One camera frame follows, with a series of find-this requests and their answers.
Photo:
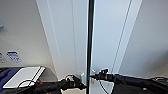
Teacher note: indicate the white wardrobe door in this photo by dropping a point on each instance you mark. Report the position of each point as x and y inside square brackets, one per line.
[110, 33]
[66, 33]

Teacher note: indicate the white flat board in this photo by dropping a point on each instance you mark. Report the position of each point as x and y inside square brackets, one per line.
[25, 76]

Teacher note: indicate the white wardrobe cabinet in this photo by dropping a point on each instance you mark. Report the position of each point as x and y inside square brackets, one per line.
[43, 26]

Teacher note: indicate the blue object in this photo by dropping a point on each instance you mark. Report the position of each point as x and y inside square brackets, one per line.
[5, 74]

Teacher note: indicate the blue white wall sticker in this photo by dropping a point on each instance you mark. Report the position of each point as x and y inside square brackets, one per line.
[13, 56]

